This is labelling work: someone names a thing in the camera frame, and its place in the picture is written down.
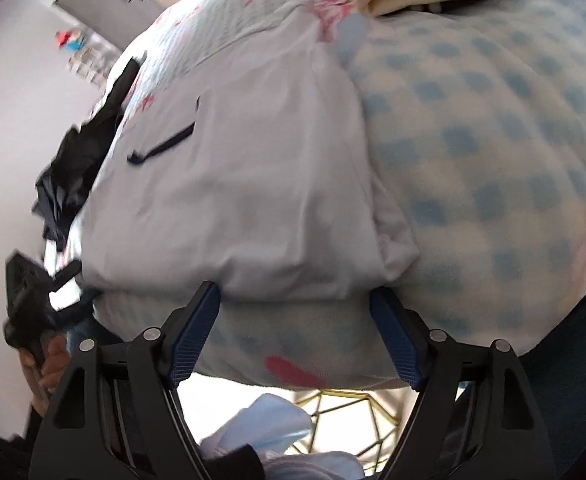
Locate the blue checked printed blanket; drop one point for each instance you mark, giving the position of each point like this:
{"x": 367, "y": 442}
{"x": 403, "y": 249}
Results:
{"x": 473, "y": 160}

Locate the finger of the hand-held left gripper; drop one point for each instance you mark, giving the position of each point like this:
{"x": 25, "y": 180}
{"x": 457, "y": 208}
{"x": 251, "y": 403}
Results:
{"x": 75, "y": 309}
{"x": 68, "y": 276}

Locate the person's left hand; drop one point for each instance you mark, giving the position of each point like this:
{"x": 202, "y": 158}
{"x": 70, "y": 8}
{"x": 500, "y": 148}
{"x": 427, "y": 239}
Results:
{"x": 55, "y": 360}

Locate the white storage rack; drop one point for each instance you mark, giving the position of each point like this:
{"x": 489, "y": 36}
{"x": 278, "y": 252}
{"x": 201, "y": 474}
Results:
{"x": 93, "y": 62}

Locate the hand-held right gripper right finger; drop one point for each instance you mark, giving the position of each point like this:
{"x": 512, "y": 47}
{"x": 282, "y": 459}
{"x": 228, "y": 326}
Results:
{"x": 398, "y": 340}

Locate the white shirt with navy trim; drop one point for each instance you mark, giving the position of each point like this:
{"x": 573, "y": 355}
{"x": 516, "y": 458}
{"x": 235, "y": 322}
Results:
{"x": 248, "y": 200}

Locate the person's right leg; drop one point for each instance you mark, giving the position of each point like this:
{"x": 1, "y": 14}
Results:
{"x": 573, "y": 385}

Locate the black garment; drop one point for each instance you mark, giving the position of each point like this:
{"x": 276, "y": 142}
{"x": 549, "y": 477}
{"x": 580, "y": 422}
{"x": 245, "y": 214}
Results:
{"x": 73, "y": 170}

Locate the light blue cloth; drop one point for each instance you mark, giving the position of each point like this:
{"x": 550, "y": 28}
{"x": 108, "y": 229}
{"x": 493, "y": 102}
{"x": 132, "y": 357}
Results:
{"x": 273, "y": 420}

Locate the red and blue plush toy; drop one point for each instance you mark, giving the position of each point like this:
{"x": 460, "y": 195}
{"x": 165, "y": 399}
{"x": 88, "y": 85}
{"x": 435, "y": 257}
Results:
{"x": 70, "y": 40}

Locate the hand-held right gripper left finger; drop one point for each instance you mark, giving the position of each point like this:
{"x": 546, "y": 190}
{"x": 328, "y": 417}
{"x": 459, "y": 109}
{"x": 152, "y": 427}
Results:
{"x": 193, "y": 340}

